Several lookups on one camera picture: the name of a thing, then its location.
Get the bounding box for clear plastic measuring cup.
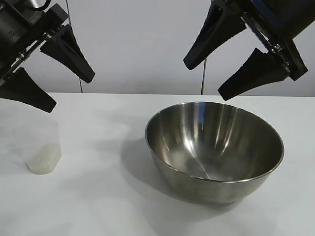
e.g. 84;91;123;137
11;119;62;176

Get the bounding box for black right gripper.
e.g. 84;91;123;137
183;0;309;101

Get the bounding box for stainless steel mixing bowl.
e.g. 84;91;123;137
145;102;285;205

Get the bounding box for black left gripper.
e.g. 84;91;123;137
0;9;96;114

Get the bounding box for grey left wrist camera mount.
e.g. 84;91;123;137
27;4;70;29

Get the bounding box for white rice grains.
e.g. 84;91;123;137
26;144;62;175

